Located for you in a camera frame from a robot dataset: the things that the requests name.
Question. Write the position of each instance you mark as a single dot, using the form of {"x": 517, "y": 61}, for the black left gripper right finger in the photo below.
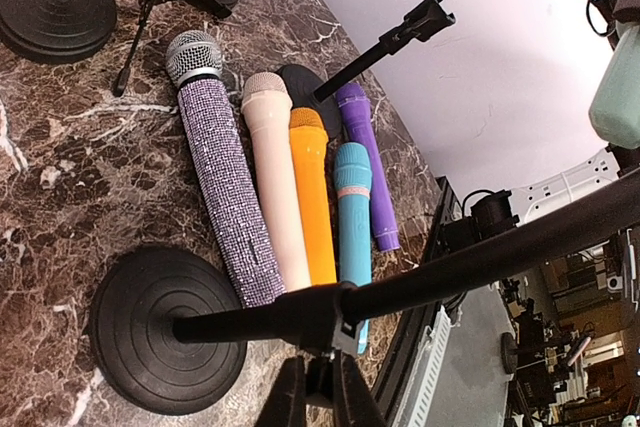
{"x": 353, "y": 403}

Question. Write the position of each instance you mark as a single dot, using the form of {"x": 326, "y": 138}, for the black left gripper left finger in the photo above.
{"x": 285, "y": 405}

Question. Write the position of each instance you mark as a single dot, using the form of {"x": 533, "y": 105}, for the black stand of green microphone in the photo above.
{"x": 169, "y": 336}

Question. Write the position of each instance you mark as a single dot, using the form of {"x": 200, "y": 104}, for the blue microphone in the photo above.
{"x": 352, "y": 177}

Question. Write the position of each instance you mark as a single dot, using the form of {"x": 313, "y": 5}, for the orange microphone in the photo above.
{"x": 309, "y": 140}

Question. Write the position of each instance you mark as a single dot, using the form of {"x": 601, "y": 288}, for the beige pink microphone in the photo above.
{"x": 266, "y": 108}

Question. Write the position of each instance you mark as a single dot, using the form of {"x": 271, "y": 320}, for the black stand of purple microphone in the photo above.
{"x": 308, "y": 90}

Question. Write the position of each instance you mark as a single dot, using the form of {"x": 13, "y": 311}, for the glitter purple silver microphone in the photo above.
{"x": 194, "y": 64}

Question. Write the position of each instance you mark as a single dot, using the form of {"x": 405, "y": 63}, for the mint green microphone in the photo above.
{"x": 614, "y": 111}

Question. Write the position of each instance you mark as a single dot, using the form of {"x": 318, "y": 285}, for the black stand of blue microphone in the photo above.
{"x": 57, "y": 31}

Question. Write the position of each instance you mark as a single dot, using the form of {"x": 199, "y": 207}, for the white slotted cable duct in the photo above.
{"x": 415, "y": 401}

